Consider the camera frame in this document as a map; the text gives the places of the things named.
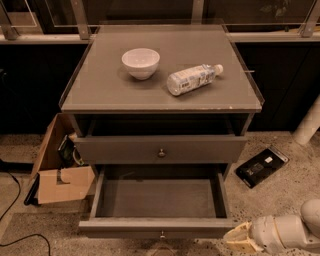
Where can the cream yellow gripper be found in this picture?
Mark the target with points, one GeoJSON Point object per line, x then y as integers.
{"type": "Point", "coordinates": [263, 232]}

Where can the grey drawer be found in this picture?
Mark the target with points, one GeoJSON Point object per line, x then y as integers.
{"type": "Point", "coordinates": [169, 201]}
{"type": "Point", "coordinates": [172, 149]}

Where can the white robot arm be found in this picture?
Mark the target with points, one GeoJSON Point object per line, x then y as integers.
{"type": "Point", "coordinates": [274, 234]}

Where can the grey wooden drawer cabinet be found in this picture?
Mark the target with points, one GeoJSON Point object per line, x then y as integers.
{"type": "Point", "coordinates": [105, 100]}

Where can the black flat device box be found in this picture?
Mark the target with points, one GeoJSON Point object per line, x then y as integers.
{"type": "Point", "coordinates": [261, 166]}

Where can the clear plastic water bottle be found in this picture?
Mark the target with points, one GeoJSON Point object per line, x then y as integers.
{"type": "Point", "coordinates": [187, 80]}

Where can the dark items in box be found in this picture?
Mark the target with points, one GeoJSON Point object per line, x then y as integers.
{"type": "Point", "coordinates": [69, 154]}

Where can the brown cardboard box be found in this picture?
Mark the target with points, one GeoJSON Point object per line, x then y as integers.
{"type": "Point", "coordinates": [55, 182]}

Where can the white ceramic bowl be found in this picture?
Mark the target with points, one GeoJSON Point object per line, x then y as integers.
{"type": "Point", "coordinates": [141, 63]}

